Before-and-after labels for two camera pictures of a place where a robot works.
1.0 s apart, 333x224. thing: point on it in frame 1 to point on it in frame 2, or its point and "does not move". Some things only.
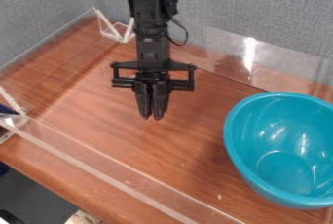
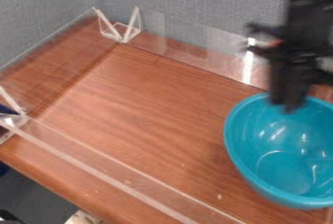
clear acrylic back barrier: x=268 y=58 does not move
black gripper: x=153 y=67 to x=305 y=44
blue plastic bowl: x=279 y=138 does not move
